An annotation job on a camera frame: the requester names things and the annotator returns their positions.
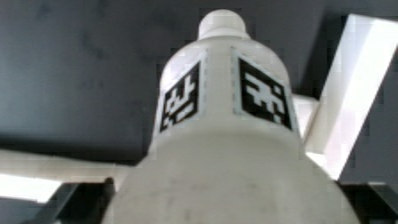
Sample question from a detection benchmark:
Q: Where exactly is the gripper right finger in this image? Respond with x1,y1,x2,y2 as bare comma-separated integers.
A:
339,182,398,224

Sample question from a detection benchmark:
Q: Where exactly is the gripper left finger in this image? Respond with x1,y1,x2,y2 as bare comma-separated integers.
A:
33,178,115,224

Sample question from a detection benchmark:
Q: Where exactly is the white lamp bulb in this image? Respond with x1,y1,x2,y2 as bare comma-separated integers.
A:
101,9,360,224

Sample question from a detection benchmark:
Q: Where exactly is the white U-shaped fence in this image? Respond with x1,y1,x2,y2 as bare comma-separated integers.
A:
0,14,398,203

